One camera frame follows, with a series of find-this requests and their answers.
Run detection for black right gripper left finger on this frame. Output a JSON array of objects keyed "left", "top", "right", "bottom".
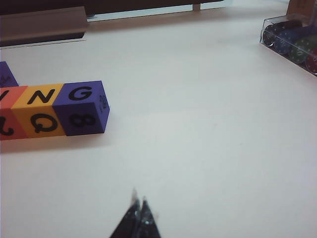
[{"left": 108, "top": 187, "right": 142, "bottom": 238}]

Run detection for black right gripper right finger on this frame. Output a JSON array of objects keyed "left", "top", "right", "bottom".
[{"left": 138, "top": 195, "right": 162, "bottom": 238}]

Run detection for purple foam block with R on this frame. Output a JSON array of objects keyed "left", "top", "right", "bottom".
[{"left": 0, "top": 61, "right": 19, "bottom": 88}]

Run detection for purple foam block with G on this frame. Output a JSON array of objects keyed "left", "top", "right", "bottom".
[{"left": 53, "top": 80, "right": 111, "bottom": 137}]

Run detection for orange foam block with I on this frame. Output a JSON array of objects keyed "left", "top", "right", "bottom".
[{"left": 0, "top": 85, "right": 28, "bottom": 141}]

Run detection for yellow foam block with Q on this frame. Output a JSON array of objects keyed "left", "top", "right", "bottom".
[{"left": 11, "top": 83, "right": 67, "bottom": 138}]

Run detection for brown desk partition panel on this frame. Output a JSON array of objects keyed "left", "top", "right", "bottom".
[{"left": 0, "top": 0, "right": 225, "bottom": 16}]

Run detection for black poker chip stack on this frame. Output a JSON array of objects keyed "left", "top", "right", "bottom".
[{"left": 263, "top": 21, "right": 302, "bottom": 48}]

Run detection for blue poker chip stack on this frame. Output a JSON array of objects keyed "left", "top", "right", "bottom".
[{"left": 274, "top": 26, "right": 315, "bottom": 55}]

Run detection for green poker chip stack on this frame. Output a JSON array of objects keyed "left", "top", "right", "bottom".
[{"left": 288, "top": 34, "right": 317, "bottom": 65}]

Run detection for red poker chip stack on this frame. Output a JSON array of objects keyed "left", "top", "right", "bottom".
[{"left": 305, "top": 48, "right": 317, "bottom": 74}]

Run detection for clear plastic chip case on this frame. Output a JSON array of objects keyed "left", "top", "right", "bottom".
[{"left": 259, "top": 14, "right": 317, "bottom": 76}]

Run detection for brown cardboard box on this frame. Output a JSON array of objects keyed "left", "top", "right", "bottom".
[{"left": 286, "top": 0, "right": 317, "bottom": 19}]

